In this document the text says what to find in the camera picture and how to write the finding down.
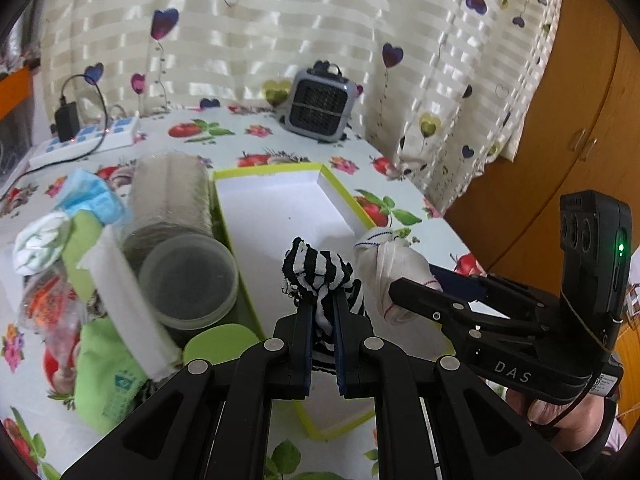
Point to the blue face mask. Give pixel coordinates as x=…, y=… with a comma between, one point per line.
x=95, y=200

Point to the round clear plastic jar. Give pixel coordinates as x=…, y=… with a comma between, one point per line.
x=190, y=280

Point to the wooden wardrobe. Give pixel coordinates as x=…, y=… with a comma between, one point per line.
x=575, y=135

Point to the fruit print tablecloth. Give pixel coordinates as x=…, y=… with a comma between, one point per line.
x=280, y=140

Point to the grey mini heater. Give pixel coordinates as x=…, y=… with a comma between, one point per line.
x=320, y=105

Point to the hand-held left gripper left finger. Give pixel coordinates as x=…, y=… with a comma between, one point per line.
x=304, y=375

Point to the black charger adapter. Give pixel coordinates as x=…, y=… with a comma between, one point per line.
x=67, y=120

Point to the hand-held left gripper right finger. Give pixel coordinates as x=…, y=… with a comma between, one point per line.
x=341, y=360

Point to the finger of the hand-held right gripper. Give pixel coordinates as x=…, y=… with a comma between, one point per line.
x=425, y=305
x=465, y=282

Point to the clear storage bin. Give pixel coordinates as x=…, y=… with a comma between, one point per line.
x=12, y=130

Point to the white green striped sock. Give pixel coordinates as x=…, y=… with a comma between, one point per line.
x=40, y=245

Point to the green round lid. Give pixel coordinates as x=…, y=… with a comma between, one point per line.
x=220, y=342

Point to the green-edged white box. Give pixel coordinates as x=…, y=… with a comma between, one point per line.
x=280, y=210

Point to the person's right hand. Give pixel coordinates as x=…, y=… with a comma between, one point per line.
x=560, y=422

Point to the black white striped sock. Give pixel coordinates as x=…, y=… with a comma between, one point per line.
x=320, y=270

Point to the heart print curtain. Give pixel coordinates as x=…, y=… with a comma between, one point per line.
x=300, y=25

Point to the white blue power strip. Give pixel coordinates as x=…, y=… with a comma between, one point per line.
x=90, y=142

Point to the green tissue pack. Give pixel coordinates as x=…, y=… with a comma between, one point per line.
x=105, y=370

